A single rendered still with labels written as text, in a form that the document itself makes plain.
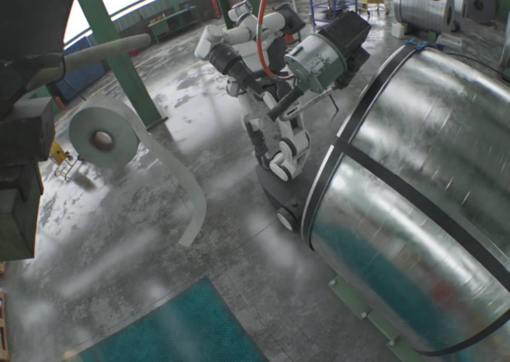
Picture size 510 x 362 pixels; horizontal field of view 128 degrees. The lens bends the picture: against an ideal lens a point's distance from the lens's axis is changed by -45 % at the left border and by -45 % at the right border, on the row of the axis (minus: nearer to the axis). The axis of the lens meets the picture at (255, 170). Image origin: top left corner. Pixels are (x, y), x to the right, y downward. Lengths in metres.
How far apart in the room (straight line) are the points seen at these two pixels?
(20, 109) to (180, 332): 1.72
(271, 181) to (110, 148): 1.53
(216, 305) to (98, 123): 1.52
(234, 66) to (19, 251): 0.70
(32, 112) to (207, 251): 1.71
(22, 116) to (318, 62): 0.61
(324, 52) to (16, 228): 0.71
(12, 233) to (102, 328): 2.04
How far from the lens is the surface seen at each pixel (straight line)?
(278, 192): 1.80
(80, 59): 0.48
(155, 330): 2.00
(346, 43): 0.64
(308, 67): 0.58
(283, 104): 0.72
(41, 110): 0.40
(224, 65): 0.74
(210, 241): 1.94
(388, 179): 0.61
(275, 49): 1.20
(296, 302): 1.65
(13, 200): 0.41
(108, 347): 2.34
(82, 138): 0.51
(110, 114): 0.45
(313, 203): 0.76
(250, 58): 1.23
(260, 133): 1.42
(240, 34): 0.91
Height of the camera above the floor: 1.64
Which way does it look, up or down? 48 degrees down
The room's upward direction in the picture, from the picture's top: 18 degrees counter-clockwise
